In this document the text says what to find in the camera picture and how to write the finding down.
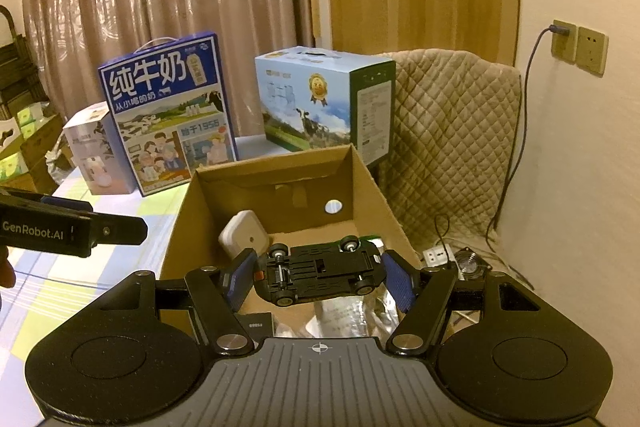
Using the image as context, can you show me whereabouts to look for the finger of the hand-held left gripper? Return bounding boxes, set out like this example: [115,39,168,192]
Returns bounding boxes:
[91,213,148,250]
[0,188,95,214]

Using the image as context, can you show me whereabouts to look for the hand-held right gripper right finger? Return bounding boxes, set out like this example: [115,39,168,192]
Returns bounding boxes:
[382,249,546,356]

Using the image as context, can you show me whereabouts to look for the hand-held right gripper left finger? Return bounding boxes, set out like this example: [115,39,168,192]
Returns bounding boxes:
[95,247,258,356]

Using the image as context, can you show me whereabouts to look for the black razor box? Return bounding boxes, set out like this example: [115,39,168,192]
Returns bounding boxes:
[235,312,273,339]

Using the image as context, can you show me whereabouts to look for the white charger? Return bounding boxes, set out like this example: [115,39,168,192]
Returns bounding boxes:
[218,210,270,263]

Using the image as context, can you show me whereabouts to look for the black toy car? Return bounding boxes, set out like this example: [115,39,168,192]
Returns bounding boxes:
[252,234,388,306]

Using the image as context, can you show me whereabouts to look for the cardboard box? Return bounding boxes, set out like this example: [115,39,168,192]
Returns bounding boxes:
[159,144,426,340]

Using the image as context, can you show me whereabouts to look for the person's left hand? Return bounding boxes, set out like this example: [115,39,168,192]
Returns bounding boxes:
[0,247,17,290]

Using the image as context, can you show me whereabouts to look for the checked tablecloth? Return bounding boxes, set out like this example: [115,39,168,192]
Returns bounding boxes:
[0,134,271,343]

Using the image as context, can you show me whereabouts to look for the crumpled plastic bag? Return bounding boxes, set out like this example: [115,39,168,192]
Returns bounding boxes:
[45,147,71,182]

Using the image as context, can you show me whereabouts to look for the white power strip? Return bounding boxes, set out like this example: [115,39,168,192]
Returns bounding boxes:
[422,243,456,268]

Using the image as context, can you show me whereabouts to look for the large brown carton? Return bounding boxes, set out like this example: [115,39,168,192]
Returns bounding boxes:
[0,99,66,192]

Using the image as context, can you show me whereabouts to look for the white humidifier box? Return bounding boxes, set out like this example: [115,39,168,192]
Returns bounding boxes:
[62,103,138,195]

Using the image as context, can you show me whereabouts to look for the small round fan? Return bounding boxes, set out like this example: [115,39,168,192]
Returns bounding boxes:
[454,248,493,280]

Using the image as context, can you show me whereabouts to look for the stack of green packets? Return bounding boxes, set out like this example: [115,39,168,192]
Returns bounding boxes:
[0,104,51,178]

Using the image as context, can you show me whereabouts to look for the dark blue milk carton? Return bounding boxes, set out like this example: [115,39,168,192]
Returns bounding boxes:
[97,31,240,198]

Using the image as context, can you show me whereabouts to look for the black stacked rack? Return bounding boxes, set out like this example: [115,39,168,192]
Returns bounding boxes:
[0,4,41,108]

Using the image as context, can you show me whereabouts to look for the light blue milk carton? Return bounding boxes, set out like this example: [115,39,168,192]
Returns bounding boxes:
[254,46,397,166]

